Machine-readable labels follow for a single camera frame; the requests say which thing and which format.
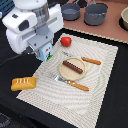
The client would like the small dark grey pot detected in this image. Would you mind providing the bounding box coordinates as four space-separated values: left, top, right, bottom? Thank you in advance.
61 1 80 21

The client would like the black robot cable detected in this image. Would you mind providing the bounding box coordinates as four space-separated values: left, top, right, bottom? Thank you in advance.
0 48 36 69

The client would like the beige woven placemat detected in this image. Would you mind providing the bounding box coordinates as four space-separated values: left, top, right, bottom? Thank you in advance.
17 35 118 128

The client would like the grilled brown sausage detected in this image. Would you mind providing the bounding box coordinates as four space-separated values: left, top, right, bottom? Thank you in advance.
62 60 83 74

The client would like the knife with wooden handle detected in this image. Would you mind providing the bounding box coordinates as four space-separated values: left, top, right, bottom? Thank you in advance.
61 51 101 65

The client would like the fork with wooden handle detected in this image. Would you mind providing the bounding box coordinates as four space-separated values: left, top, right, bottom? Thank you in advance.
48 74 89 91

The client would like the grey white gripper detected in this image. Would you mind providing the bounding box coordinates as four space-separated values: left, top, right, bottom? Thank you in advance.
2 4 63 54

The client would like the round wooden plate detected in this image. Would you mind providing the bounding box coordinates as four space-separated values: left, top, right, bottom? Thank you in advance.
59 57 87 81

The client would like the pink wooden board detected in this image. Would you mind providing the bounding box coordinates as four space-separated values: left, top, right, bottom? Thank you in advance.
64 0 128 43

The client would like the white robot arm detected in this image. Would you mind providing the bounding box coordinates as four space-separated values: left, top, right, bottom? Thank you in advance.
2 0 63 54

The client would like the beige bowl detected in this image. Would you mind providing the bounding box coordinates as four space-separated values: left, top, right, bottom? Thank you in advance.
121 7 128 30

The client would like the yellow bread loaf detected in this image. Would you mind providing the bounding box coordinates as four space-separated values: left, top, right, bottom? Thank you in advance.
11 77 36 91

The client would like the large dark grey pot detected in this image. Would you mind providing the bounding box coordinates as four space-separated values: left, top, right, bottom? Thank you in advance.
84 0 108 26

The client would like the red tomato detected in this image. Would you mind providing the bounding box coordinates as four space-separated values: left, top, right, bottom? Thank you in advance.
60 37 72 47

